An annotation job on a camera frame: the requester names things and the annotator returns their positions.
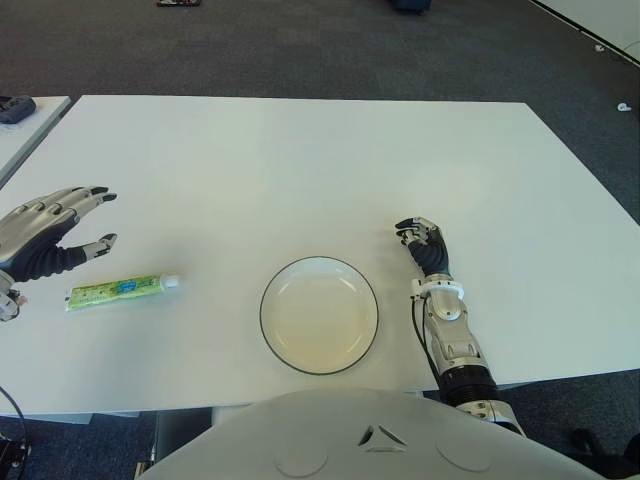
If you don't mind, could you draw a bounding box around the dark blue controller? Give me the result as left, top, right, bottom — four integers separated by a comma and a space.
0, 96, 37, 125

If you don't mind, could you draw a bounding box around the white floor board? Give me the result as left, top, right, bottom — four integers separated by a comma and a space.
529, 0, 640, 66

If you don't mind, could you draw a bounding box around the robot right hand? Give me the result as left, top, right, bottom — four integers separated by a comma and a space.
394, 216, 453, 279

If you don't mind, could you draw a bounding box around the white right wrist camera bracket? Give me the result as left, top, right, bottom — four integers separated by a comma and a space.
410, 278, 465, 301

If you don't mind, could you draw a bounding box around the dark blue floor object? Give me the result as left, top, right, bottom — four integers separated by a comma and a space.
388, 0, 433, 14

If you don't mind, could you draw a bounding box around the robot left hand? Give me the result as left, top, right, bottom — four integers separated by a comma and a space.
0, 185, 119, 284

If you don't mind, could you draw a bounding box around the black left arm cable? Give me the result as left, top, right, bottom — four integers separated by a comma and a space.
0, 385, 27, 444

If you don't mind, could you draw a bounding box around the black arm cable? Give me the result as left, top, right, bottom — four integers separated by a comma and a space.
0, 385, 27, 444
410, 295, 447, 394

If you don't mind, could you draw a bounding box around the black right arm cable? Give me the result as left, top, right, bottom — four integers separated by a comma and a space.
410, 295, 447, 394

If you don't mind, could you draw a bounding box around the grey robot torso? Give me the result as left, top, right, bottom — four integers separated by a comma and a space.
134, 387, 640, 480

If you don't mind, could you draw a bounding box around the black chair base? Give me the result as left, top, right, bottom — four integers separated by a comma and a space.
569, 427, 640, 474

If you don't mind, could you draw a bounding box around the dark table leg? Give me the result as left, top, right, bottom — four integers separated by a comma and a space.
154, 407, 215, 454

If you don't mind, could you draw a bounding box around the white side table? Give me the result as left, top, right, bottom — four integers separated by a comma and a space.
0, 95, 71, 184

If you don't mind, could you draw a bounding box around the green toothpaste tube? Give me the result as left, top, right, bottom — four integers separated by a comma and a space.
63, 273, 181, 314

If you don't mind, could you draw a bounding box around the white plate black rim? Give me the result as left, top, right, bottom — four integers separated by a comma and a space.
259, 256, 380, 376

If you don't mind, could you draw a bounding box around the black floor device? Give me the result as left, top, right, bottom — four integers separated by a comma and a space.
0, 434, 32, 471

